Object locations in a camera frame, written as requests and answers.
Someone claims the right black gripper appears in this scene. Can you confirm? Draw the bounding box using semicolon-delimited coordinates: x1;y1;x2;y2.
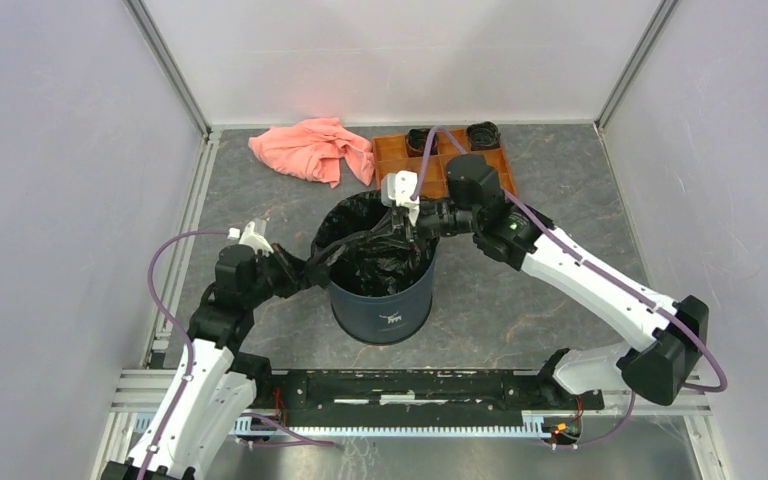
366;199;480;253

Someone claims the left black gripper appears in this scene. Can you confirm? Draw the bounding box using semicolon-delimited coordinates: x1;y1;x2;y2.
244;242;324;308

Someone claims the black plastic trash bag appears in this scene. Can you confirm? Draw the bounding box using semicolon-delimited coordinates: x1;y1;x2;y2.
306;190;438;297

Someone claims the dark blue trash bin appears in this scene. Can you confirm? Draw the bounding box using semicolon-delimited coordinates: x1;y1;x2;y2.
327;255;436;345

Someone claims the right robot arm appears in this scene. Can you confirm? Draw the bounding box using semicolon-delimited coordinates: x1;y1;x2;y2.
380;154;710;408

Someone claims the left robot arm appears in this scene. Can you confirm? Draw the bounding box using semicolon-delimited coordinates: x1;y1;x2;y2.
101;243;311;479

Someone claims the orange compartment tray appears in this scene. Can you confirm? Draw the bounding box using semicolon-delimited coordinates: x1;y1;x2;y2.
371;127;518;199

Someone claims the rolled bag back middle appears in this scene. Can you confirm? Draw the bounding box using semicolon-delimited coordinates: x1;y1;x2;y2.
405;128;431;157

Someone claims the rolled bag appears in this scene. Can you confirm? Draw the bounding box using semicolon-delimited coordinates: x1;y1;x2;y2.
465;121;501;151
405;128;431;157

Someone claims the rolled bag back right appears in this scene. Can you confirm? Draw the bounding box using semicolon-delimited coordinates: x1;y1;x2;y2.
465;121;501;151

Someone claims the pink cloth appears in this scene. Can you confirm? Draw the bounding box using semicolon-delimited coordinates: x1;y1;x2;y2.
248;118;375;188

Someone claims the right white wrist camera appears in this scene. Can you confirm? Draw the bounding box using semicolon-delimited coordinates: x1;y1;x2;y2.
380;170;420;226

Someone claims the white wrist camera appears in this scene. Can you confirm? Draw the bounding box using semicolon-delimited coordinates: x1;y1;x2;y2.
380;170;420;226
227;218;274;256

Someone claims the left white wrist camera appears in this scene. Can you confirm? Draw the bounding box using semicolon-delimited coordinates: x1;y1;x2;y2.
227;218;274;256

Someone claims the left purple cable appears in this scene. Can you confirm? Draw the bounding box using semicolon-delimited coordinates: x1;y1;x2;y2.
133;228;234;480

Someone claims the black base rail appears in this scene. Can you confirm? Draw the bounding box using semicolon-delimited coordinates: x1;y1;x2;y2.
208;349;624;445

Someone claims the left aluminium corner post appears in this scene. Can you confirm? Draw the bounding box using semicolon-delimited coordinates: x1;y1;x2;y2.
124;0;212;137

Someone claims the aluminium corner post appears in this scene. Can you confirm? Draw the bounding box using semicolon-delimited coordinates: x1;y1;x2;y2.
124;0;212;137
594;0;680;133

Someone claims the right aluminium corner post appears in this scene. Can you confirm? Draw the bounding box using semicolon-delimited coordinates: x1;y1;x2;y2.
594;0;680;133

